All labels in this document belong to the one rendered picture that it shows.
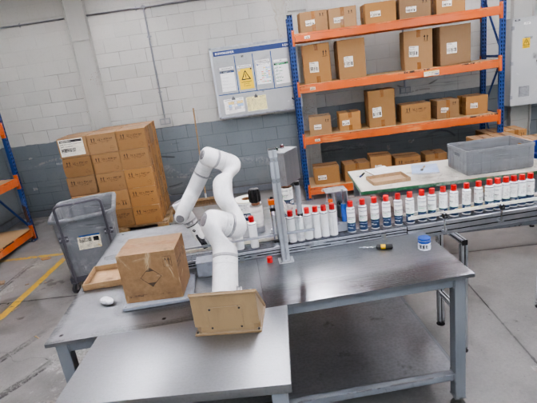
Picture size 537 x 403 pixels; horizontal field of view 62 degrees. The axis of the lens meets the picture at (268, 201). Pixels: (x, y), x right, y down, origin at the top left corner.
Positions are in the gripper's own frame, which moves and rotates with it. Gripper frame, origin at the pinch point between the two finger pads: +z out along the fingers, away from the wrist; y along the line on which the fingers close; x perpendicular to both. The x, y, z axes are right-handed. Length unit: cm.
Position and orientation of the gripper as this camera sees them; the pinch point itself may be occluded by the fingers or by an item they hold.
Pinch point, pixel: (204, 245)
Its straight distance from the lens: 275.8
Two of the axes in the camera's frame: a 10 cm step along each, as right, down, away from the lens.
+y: -1.0, -2.8, 9.5
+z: 4.6, 8.4, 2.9
